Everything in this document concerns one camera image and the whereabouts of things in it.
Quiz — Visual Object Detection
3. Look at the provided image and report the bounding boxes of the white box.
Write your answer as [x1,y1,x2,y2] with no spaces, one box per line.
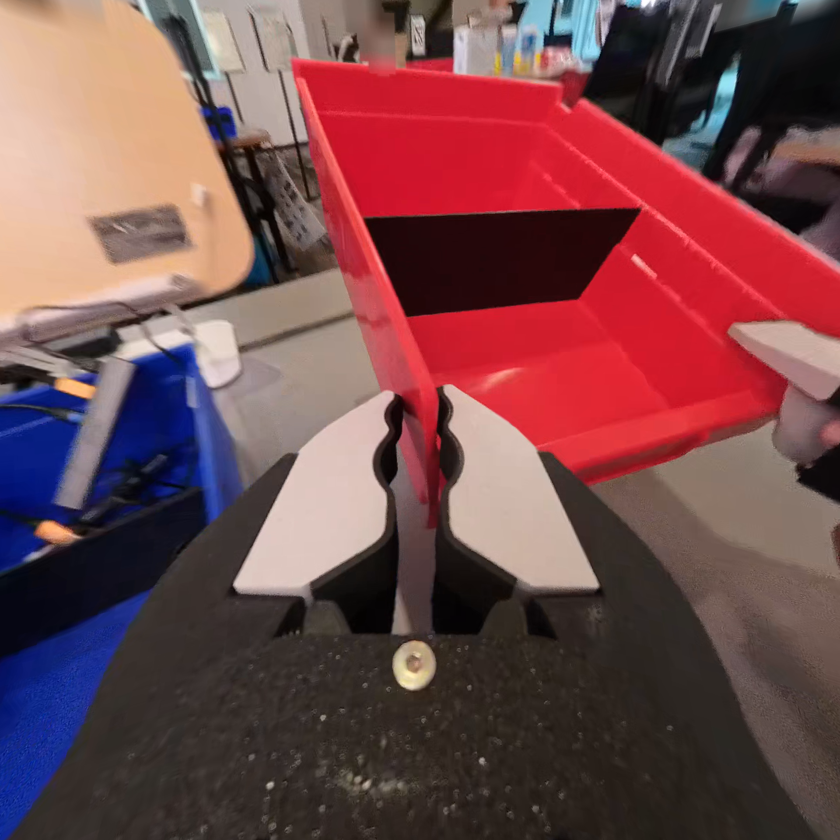
[453,25,503,76]

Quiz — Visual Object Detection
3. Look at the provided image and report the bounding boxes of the red plastic bin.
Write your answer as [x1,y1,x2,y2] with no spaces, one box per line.
[290,58,840,529]

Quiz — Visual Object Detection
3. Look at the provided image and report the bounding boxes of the black cable orange plug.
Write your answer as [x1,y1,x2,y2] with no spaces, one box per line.
[0,374,98,401]

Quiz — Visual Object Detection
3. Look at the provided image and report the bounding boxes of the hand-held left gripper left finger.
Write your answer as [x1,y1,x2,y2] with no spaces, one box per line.
[233,391,403,635]

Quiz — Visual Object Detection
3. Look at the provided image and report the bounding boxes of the wooden laptop stand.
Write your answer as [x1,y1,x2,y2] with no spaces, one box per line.
[0,0,257,389]

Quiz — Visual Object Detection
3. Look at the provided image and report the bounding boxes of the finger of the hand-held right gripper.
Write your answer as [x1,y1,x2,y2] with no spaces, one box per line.
[773,387,840,466]
[728,320,840,401]

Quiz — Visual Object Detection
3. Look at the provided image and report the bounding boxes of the blue plastic bin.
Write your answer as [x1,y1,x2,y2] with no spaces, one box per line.
[0,341,245,840]

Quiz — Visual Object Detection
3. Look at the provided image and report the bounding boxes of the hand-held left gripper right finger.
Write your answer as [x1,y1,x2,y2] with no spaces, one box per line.
[432,385,600,635]

